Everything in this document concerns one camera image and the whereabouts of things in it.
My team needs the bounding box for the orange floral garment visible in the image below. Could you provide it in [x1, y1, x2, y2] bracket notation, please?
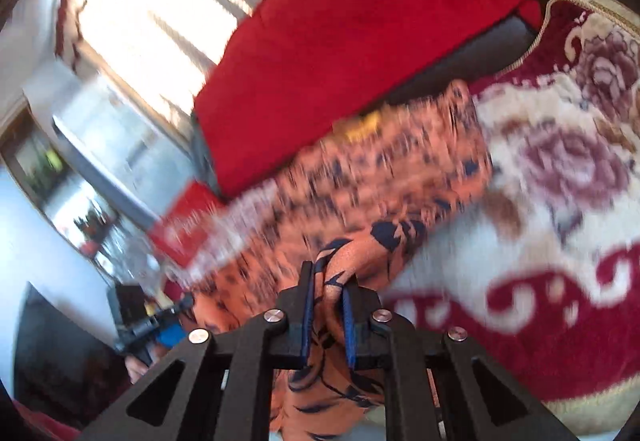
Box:
[191, 80, 492, 440]

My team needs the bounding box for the wooden display shelf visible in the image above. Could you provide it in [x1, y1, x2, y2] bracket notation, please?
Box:
[1, 107, 140, 285]

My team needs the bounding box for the white standing air conditioner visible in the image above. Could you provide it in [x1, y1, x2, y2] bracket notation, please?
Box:
[22, 60, 194, 230]

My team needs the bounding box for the red gift box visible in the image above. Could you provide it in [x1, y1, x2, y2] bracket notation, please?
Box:
[148, 181, 224, 270]

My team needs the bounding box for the red throw blanket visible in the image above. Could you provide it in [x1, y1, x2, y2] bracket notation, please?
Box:
[191, 0, 530, 197]

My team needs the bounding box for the floral plush seat cover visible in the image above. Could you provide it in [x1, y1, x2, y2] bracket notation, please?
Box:
[383, 0, 639, 435]

